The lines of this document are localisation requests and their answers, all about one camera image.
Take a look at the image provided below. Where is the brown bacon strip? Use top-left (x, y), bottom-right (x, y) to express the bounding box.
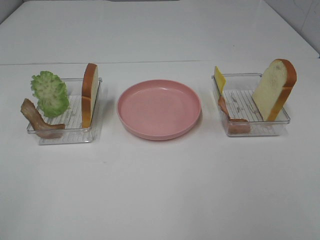
top-left (20, 98), bottom-right (65, 139)

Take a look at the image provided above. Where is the yellow cheese slice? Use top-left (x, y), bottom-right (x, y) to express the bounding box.
top-left (213, 66), bottom-right (227, 96)

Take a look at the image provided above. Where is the green lettuce leaf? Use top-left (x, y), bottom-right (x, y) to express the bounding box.
top-left (30, 71), bottom-right (70, 118)

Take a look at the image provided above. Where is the clear plastic tray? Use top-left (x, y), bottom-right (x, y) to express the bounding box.
top-left (26, 77), bottom-right (103, 145)
top-left (211, 73), bottom-right (291, 137)

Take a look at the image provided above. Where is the right clear plastic tray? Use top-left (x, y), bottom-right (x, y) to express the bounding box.
top-left (211, 73), bottom-right (291, 137)

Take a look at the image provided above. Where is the pink bacon strip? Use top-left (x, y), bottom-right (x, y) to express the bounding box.
top-left (218, 96), bottom-right (251, 135)

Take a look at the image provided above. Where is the bread slice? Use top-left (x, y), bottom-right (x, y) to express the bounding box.
top-left (252, 58), bottom-right (297, 122)
top-left (81, 63), bottom-right (99, 128)

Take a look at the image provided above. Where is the pink round plate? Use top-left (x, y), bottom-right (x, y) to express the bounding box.
top-left (117, 79), bottom-right (202, 141)

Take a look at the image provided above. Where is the left clear plastic tray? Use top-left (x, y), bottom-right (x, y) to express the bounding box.
top-left (26, 77), bottom-right (103, 145)

